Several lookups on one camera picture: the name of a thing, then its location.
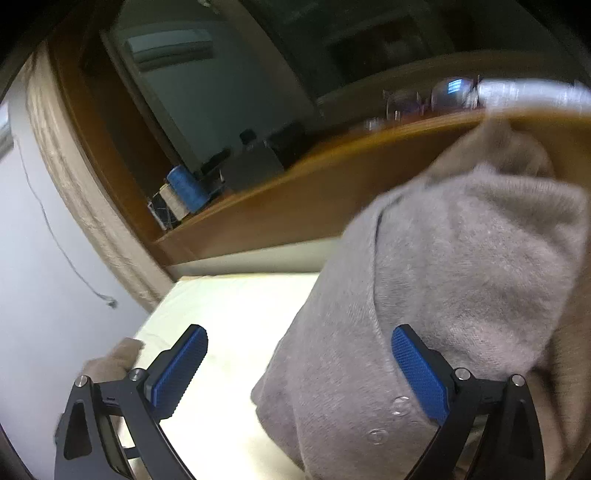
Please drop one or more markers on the grey knit cardigan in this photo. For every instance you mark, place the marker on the grey knit cardigan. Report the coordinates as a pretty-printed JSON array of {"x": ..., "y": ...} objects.
[{"x": 452, "y": 258}]

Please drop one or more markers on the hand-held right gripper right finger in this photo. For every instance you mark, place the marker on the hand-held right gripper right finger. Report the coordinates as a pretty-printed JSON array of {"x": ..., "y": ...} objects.
[{"x": 420, "y": 374}]

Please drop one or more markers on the dark box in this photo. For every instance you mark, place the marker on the dark box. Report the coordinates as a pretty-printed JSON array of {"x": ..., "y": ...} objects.
[{"x": 251, "y": 168}]

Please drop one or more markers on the eyeglasses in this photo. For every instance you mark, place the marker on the eyeglasses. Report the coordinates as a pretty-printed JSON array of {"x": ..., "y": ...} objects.
[{"x": 443, "y": 94}]

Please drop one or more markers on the wooden window frame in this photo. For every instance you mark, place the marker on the wooden window frame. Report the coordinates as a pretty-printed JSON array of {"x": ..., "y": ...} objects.
[{"x": 300, "y": 203}]

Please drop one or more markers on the beige curtain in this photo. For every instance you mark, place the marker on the beige curtain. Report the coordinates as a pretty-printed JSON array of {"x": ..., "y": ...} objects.
[{"x": 74, "y": 161}]

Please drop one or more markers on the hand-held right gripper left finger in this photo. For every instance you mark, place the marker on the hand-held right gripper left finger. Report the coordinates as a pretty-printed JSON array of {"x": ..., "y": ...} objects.
[{"x": 180, "y": 369}]

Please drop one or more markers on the cream thread spool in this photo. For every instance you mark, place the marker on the cream thread spool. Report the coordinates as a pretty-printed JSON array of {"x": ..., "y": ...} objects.
[{"x": 174, "y": 202}]

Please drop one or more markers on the white flat packet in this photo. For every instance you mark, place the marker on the white flat packet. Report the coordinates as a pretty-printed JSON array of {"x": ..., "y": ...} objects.
[{"x": 531, "y": 92}]

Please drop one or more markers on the blue thread spool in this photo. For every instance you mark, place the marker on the blue thread spool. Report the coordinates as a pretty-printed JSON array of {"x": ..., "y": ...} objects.
[{"x": 187, "y": 189}]

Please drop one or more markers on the black thread spool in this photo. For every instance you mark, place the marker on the black thread spool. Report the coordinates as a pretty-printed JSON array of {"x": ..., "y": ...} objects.
[{"x": 160, "y": 211}]

